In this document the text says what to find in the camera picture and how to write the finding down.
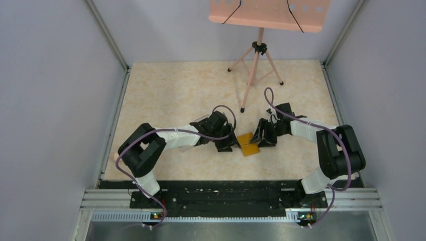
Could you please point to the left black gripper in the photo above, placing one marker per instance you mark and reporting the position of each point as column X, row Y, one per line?
column 225, row 146

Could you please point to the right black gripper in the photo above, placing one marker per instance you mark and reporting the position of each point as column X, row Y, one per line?
column 268, row 141

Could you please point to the orange leather card holder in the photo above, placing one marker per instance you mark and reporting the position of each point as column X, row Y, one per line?
column 247, row 148

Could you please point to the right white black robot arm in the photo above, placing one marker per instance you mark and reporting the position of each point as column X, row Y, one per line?
column 339, row 152

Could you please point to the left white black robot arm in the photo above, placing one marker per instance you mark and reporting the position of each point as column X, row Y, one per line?
column 142, row 149

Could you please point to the clear plastic card box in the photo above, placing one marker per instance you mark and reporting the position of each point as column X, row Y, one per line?
column 186, row 148

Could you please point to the pink music stand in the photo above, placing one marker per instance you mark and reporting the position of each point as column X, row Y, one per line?
column 305, row 16

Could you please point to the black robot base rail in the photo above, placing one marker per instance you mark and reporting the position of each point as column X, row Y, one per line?
column 225, row 199

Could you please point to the white slotted cable duct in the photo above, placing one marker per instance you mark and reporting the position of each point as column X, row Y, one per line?
column 145, row 217

